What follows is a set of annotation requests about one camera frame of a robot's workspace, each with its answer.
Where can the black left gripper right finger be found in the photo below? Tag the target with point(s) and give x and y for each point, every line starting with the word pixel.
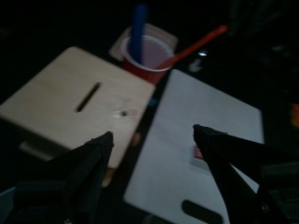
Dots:
pixel 240 169

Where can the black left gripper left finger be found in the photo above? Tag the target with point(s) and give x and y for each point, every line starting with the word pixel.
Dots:
pixel 73 180

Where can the salmon sushi toy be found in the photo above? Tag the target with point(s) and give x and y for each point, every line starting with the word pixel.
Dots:
pixel 197 156

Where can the white cutting board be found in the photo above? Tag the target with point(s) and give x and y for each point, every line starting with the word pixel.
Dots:
pixel 193 102

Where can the small teal object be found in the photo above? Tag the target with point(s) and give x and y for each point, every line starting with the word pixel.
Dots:
pixel 152 102

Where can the dark round shiny object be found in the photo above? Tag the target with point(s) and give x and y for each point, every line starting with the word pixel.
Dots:
pixel 195 65

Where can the red marker pen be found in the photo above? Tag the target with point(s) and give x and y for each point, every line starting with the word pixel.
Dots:
pixel 201 40

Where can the blue marker pen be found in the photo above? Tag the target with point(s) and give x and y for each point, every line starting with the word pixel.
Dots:
pixel 137 29

